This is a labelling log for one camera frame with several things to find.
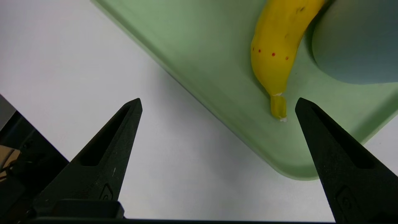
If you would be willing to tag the yellow banana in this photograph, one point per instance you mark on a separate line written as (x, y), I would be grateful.
(276, 40)

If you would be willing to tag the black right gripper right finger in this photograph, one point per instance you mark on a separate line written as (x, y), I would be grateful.
(348, 174)

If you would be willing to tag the light green plastic tray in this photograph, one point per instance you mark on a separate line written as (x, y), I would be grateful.
(202, 46)

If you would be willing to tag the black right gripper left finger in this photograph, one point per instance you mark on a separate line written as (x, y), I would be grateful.
(99, 168)

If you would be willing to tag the grey blue plastic cup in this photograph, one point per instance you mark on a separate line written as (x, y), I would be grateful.
(357, 40)

